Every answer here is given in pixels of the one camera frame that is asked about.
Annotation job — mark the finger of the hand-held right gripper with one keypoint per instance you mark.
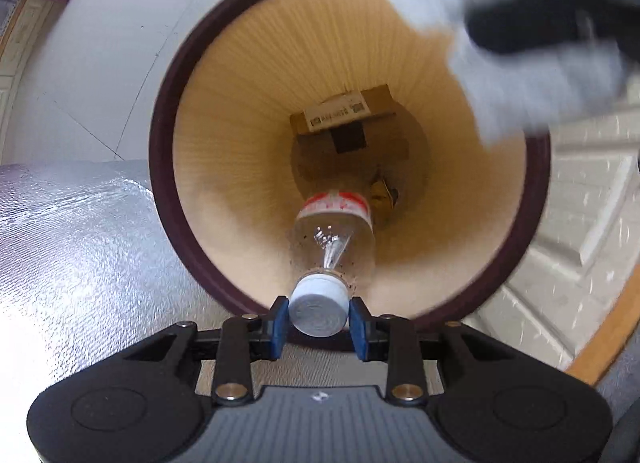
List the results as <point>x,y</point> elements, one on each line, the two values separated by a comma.
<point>530,18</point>

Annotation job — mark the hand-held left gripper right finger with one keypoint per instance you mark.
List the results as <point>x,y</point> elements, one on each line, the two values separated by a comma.
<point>359,330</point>

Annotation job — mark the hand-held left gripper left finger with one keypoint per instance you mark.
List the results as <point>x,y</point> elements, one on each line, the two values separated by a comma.
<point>279,328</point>

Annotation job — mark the clear plastic bottle white cap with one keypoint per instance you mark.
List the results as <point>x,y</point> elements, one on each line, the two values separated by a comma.
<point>332,243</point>

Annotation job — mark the gold foil wrapper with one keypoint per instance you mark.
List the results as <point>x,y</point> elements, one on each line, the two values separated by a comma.
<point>382,193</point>

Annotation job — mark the yellow bin with brown rim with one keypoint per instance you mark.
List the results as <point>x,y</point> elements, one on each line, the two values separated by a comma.
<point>225,168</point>

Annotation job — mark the brown cardboard box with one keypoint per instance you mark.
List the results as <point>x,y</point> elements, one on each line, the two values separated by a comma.
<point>345,108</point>

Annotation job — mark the silver foil sheet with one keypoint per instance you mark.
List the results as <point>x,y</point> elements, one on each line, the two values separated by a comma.
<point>75,268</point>

